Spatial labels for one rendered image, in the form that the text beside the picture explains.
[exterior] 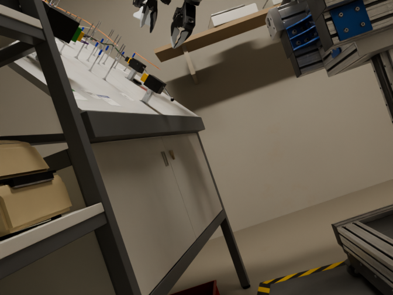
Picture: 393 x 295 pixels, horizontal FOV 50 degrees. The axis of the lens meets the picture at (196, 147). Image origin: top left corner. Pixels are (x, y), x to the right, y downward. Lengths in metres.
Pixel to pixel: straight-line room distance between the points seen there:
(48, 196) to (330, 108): 3.04
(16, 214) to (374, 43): 1.04
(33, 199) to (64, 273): 0.35
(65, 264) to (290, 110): 2.77
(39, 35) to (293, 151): 2.86
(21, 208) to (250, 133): 2.91
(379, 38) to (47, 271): 1.08
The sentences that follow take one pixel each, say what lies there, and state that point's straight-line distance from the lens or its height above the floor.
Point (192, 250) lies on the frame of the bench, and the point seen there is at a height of 0.39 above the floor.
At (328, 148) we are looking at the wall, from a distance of 3.63.
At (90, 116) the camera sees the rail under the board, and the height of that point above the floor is 0.85.
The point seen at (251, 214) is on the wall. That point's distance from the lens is 3.57.
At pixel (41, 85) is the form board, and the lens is 1.06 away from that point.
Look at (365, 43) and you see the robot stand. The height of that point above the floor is 0.83.
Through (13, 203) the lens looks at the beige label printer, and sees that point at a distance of 0.74.
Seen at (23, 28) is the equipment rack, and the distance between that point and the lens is 0.91.
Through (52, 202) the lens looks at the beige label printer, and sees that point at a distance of 0.83.
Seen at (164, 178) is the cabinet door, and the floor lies 0.65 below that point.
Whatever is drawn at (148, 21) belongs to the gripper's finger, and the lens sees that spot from 1.97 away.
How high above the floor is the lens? 0.68
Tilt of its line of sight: 1 degrees up
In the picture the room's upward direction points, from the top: 19 degrees counter-clockwise
